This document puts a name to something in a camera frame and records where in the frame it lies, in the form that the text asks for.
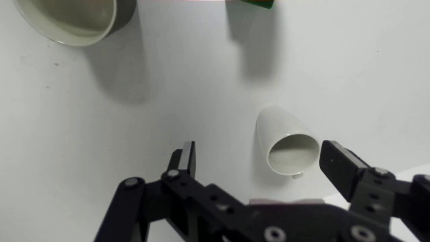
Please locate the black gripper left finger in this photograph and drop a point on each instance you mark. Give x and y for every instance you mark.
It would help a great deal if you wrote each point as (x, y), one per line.
(182, 166)

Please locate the black mug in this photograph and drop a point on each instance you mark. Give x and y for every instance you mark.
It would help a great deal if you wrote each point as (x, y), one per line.
(71, 21)

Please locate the green block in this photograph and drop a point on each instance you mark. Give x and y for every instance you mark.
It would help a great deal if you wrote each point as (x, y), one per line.
(255, 3)

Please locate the white mug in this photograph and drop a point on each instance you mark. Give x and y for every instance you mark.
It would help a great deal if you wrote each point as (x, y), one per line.
(276, 135)

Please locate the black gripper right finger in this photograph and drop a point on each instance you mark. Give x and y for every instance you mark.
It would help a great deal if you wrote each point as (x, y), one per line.
(344, 170)

